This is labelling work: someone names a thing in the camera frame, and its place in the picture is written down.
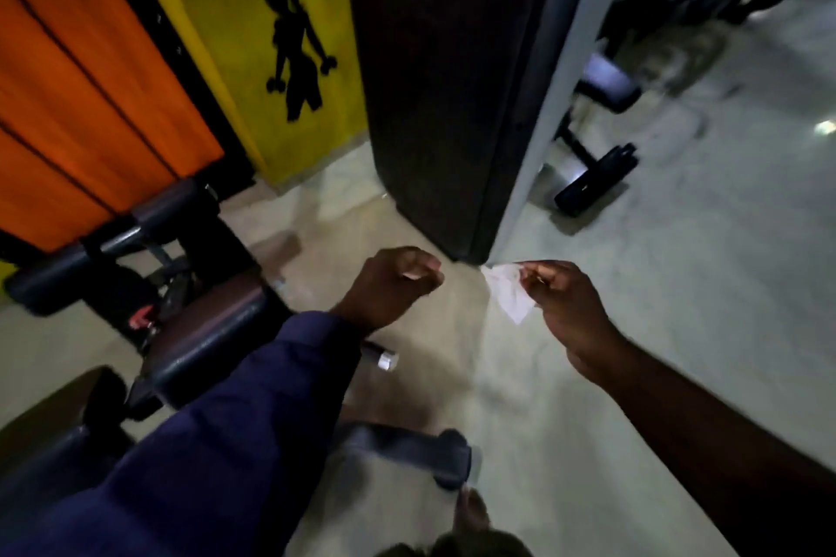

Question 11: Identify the person's left hand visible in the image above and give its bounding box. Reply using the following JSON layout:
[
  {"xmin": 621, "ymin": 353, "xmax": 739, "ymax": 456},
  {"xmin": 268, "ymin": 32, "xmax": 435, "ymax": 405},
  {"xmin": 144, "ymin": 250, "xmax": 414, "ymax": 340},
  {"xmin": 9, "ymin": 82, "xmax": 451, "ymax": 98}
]
[{"xmin": 329, "ymin": 246, "xmax": 445, "ymax": 336}]

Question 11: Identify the person's right hand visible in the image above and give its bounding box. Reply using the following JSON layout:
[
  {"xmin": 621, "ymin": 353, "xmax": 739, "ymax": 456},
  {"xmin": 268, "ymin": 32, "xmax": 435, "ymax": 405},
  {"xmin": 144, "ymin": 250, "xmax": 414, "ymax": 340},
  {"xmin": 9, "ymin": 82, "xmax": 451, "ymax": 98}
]
[{"xmin": 519, "ymin": 259, "xmax": 625, "ymax": 385}]

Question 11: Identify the white cleaning wipe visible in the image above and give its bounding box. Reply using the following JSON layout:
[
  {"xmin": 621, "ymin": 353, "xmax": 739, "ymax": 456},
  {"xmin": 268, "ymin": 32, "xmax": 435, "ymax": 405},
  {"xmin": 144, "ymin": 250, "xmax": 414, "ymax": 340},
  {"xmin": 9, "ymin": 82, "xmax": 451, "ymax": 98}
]
[{"xmin": 480, "ymin": 262, "xmax": 536, "ymax": 326}]

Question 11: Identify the black handle grip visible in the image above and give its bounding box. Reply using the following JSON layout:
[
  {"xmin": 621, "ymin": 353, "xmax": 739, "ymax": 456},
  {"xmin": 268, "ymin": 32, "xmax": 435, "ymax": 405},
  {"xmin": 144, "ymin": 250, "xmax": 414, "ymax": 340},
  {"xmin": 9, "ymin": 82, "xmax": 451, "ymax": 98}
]
[{"xmin": 362, "ymin": 340, "xmax": 400, "ymax": 373}]

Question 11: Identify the black roman chair bench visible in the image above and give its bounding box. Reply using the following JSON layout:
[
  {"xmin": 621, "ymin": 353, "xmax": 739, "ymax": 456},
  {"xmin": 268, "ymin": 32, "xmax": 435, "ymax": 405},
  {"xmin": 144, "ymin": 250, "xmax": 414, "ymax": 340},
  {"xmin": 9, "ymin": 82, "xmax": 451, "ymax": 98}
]
[{"xmin": 0, "ymin": 178, "xmax": 482, "ymax": 545}]

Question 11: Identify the black hip pad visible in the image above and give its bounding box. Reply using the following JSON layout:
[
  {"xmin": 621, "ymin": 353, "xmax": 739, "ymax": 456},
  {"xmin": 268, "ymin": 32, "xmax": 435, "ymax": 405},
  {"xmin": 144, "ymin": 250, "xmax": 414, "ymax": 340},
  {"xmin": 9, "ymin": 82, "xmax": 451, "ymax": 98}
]
[
  {"xmin": 0, "ymin": 366, "xmax": 131, "ymax": 512},
  {"xmin": 140, "ymin": 272, "xmax": 282, "ymax": 407}
]

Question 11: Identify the person's right forearm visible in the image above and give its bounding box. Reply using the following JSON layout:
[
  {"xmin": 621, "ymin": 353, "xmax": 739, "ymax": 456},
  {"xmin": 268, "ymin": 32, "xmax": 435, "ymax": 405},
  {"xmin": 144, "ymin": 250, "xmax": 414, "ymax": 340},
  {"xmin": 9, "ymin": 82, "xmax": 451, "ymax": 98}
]
[{"xmin": 587, "ymin": 331, "xmax": 836, "ymax": 557}]

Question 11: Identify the person's blue shirt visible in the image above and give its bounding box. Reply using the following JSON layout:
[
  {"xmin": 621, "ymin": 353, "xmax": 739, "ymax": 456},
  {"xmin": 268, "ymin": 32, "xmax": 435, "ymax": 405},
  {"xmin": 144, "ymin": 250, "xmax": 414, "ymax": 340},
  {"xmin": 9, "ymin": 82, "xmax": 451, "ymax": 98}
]
[{"xmin": 0, "ymin": 312, "xmax": 364, "ymax": 557}]

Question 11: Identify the black foam roller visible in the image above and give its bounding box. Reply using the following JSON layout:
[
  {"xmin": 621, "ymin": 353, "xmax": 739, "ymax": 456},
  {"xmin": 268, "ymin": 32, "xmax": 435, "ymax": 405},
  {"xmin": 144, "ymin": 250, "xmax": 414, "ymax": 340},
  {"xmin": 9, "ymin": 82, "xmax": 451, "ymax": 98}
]
[
  {"xmin": 3, "ymin": 243, "xmax": 105, "ymax": 316},
  {"xmin": 133, "ymin": 178, "xmax": 220, "ymax": 245}
]

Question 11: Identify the black framed window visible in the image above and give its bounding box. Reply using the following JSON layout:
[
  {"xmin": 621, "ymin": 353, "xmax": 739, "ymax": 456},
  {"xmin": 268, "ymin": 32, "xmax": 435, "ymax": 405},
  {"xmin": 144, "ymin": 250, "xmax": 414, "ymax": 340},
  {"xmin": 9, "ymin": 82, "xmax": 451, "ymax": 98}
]
[{"xmin": 0, "ymin": 0, "xmax": 256, "ymax": 267}]

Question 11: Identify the orange curtain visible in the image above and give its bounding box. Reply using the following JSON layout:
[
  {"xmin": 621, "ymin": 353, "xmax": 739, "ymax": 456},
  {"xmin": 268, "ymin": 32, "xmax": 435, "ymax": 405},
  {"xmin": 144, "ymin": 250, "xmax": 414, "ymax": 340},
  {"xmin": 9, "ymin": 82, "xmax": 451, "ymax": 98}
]
[{"xmin": 0, "ymin": 0, "xmax": 226, "ymax": 254}]

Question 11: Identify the black figure wall decal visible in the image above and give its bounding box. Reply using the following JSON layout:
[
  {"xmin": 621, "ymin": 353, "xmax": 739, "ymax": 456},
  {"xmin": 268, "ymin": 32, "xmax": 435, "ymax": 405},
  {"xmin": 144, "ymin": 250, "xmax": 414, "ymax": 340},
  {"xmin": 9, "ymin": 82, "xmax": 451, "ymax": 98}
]
[{"xmin": 263, "ymin": 0, "xmax": 339, "ymax": 124}]

